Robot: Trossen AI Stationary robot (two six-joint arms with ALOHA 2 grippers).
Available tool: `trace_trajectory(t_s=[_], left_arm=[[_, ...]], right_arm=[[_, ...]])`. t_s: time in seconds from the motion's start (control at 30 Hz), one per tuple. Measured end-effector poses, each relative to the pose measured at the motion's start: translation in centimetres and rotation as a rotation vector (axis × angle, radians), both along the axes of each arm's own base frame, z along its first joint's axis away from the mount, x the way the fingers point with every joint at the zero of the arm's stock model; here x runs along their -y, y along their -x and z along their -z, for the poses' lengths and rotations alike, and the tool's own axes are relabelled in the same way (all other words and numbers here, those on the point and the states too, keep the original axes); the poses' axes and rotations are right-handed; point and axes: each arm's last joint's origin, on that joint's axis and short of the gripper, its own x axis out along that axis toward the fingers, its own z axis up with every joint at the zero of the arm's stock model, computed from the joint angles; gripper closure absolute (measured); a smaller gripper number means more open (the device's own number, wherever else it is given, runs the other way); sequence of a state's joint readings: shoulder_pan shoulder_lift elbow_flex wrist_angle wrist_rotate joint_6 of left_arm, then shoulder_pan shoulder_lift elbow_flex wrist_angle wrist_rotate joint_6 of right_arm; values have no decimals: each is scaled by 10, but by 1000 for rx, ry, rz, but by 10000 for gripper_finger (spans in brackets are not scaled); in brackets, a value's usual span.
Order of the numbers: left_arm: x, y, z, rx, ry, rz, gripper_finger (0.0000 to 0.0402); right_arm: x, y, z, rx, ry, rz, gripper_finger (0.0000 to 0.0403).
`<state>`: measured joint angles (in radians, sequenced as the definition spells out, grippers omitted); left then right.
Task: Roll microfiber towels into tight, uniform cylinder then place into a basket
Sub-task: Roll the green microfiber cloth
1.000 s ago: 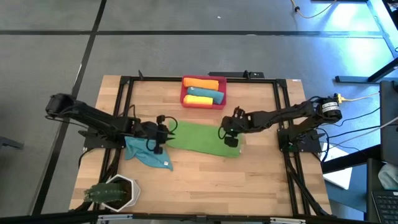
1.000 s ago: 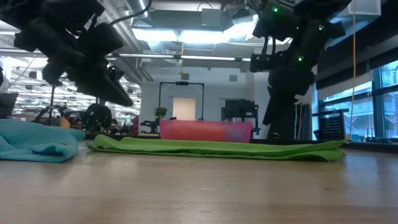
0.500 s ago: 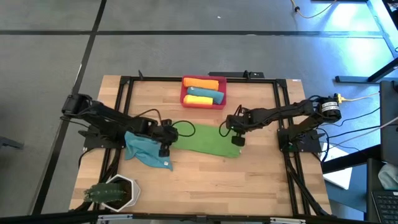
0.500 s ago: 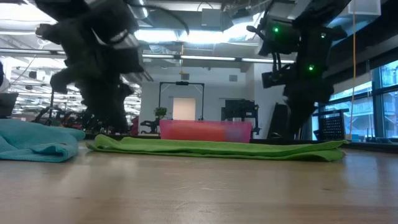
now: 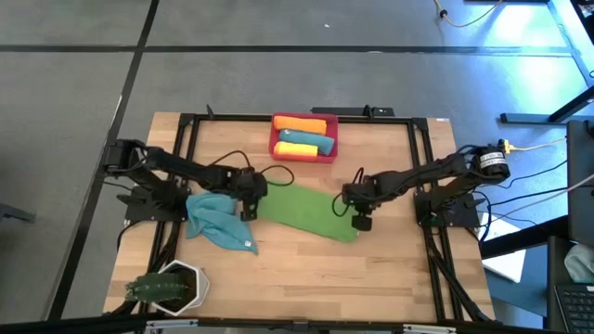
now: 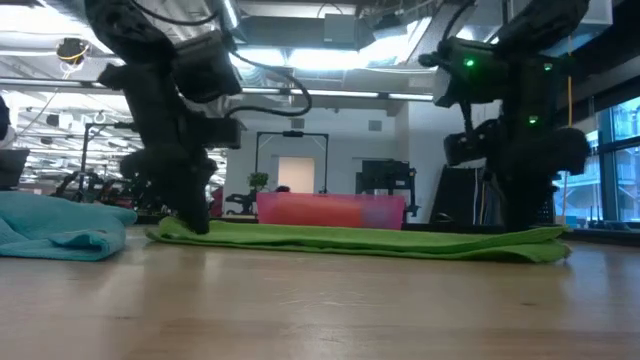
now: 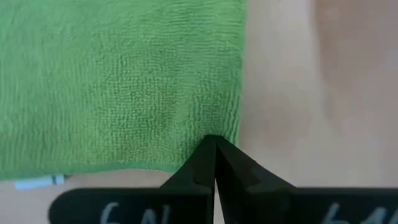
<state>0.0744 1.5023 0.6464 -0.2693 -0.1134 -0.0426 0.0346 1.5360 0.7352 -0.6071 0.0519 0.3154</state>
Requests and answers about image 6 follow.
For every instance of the black boards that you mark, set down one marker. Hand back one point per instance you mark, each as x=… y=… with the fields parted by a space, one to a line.
x=460 y=195

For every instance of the grey ceiling box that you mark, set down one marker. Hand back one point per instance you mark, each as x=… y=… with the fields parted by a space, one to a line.
x=340 y=29

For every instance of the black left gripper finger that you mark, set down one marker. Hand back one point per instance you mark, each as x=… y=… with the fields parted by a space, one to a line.
x=192 y=200

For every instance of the long light strip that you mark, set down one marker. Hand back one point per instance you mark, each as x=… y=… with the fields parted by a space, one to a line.
x=330 y=93

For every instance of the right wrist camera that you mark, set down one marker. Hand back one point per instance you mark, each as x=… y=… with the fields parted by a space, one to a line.
x=465 y=75

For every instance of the black equipment rack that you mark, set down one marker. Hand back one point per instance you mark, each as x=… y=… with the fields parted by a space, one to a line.
x=385 y=175

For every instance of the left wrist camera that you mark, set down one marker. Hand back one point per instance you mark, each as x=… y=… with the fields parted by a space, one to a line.
x=207 y=67

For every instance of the potted green plant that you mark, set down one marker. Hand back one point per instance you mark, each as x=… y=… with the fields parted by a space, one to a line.
x=258 y=180

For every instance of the black gantry frame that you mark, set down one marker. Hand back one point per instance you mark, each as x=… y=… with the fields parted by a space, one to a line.
x=86 y=150
x=292 y=133

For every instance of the red plastic basket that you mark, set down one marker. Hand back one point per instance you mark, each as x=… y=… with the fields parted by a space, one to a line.
x=382 y=210

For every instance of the light blue tagged towel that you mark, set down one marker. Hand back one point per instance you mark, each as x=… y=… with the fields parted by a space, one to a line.
x=50 y=225

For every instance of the green microfiber towel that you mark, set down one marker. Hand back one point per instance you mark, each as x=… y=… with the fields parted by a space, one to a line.
x=350 y=240

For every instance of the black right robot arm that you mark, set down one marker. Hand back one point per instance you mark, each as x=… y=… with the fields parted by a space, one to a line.
x=540 y=25

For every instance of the dark monitor screen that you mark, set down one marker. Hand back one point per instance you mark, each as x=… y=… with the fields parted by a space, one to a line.
x=12 y=167

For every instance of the person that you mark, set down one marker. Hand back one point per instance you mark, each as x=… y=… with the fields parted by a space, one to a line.
x=282 y=189

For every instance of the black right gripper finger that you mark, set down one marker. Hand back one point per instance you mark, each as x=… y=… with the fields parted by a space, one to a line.
x=525 y=210

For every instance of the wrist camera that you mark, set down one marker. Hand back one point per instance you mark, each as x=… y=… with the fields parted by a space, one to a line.
x=465 y=75
x=207 y=67

